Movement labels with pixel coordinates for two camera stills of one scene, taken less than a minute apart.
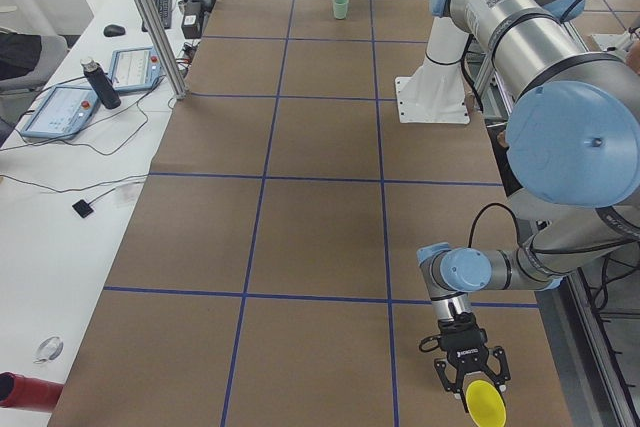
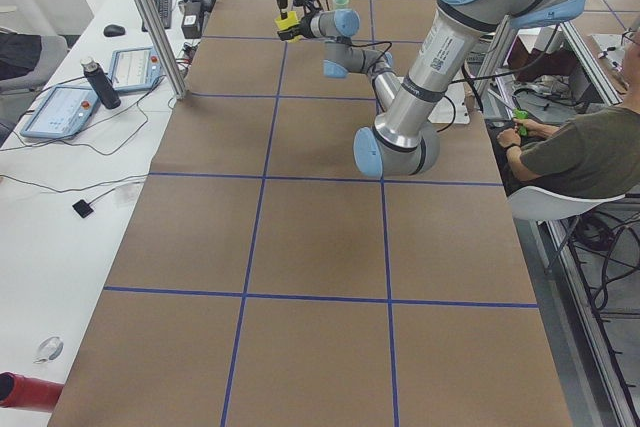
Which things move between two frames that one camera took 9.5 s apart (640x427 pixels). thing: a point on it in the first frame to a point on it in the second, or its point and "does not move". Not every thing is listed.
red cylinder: (20, 391) does not move
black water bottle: (102, 83) does not move
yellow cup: (485, 406) to (290, 21)
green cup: (340, 6) does not move
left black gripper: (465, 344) to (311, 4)
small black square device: (82, 208) does not move
